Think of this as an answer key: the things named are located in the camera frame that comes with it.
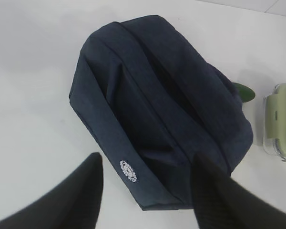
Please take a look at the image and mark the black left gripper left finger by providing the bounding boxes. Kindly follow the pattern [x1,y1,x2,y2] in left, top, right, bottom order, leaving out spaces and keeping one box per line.
[0,153,103,229]

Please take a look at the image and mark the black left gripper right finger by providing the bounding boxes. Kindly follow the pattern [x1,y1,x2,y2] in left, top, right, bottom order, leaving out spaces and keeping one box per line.
[192,154,286,229]

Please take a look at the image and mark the green lid glass container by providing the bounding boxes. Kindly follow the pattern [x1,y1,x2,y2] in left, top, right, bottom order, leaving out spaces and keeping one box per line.
[262,83,286,162]

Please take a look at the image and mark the green cucumber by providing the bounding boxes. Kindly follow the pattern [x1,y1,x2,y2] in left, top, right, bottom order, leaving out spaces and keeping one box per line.
[233,82,255,103]

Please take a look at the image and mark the dark blue lunch bag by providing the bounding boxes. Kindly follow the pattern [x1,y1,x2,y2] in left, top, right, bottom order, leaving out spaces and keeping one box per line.
[69,15,253,210]

